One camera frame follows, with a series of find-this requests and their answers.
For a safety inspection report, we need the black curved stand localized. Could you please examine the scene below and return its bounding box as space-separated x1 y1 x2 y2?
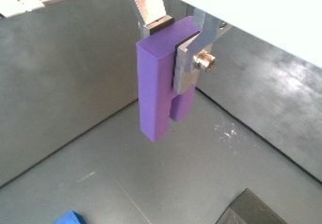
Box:
215 189 289 224

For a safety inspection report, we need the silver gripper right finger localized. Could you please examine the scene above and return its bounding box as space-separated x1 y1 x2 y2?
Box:
174 8 222 94

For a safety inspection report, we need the blue foam shape-sorter block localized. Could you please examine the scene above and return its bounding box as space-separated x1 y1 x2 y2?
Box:
54 210 87 224

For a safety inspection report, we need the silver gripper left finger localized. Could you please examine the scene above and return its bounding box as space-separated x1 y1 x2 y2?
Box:
129 0 175 39

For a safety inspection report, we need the purple double-square block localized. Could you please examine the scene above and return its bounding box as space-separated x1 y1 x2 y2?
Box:
137 17 199 141

